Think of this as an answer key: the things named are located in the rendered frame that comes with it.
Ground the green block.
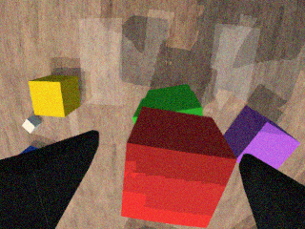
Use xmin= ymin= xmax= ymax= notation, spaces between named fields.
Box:
xmin=145 ymin=84 xmax=191 ymax=98
xmin=132 ymin=92 xmax=202 ymax=125

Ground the small white cube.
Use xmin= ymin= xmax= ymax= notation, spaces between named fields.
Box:
xmin=23 ymin=114 xmax=42 ymax=134

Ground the yellow block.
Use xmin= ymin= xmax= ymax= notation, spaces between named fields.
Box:
xmin=30 ymin=75 xmax=80 ymax=117

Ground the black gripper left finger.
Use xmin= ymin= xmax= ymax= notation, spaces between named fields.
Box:
xmin=0 ymin=130 xmax=99 ymax=229

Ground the red block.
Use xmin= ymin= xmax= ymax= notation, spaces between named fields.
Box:
xmin=121 ymin=106 xmax=237 ymax=228

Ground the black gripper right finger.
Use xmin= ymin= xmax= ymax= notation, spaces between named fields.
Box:
xmin=239 ymin=153 xmax=305 ymax=229

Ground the blue cube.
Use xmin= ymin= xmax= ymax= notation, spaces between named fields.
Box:
xmin=19 ymin=146 xmax=38 ymax=155

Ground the purple block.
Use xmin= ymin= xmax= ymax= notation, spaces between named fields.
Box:
xmin=224 ymin=106 xmax=300 ymax=169

